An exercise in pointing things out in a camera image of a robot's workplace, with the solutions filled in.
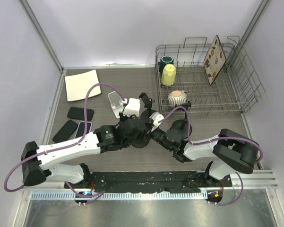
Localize black round-base phone stand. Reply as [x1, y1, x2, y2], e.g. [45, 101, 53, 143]
[139, 92, 156, 121]

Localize lilac-case phone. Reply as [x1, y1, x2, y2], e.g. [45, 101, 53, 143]
[75, 122, 92, 139]

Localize black phone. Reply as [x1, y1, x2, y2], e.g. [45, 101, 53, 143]
[67, 107, 94, 121]
[52, 120, 78, 143]

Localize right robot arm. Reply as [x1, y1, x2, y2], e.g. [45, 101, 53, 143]
[150, 128, 263, 187]

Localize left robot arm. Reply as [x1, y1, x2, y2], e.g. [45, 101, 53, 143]
[21, 116, 146, 189]

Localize white folding phone stand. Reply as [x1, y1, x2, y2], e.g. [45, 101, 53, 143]
[107, 91, 124, 119]

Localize striped white ceramic bowl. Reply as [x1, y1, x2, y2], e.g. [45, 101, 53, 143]
[167, 90, 187, 109]

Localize yellow faceted cup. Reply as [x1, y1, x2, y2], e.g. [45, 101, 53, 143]
[161, 64, 176, 86]

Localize white square plate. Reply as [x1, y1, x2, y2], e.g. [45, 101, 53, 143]
[65, 70, 99, 102]

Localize dark green mug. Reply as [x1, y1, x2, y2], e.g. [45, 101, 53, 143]
[159, 55, 174, 70]

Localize floral square plate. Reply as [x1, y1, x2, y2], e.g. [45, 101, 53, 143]
[203, 35, 226, 86]

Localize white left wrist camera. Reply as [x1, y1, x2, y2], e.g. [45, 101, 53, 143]
[120, 98, 141, 117]

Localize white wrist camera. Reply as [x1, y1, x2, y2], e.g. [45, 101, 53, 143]
[149, 112, 164, 132]
[120, 98, 141, 117]

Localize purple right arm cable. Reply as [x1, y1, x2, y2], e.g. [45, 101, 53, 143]
[155, 106, 264, 206]

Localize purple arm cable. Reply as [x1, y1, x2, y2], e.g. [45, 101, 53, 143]
[155, 106, 264, 206]
[3, 82, 128, 205]

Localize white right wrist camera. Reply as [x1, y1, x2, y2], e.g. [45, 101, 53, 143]
[149, 112, 164, 132]

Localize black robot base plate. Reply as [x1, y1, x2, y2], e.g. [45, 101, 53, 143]
[71, 171, 232, 194]

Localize grey wire dish rack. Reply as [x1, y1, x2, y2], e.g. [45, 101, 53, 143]
[155, 35, 265, 115]

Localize white slotted cable duct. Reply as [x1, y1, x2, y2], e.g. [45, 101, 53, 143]
[31, 190, 207, 201]

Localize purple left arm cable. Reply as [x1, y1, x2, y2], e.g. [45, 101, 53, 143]
[3, 82, 128, 205]

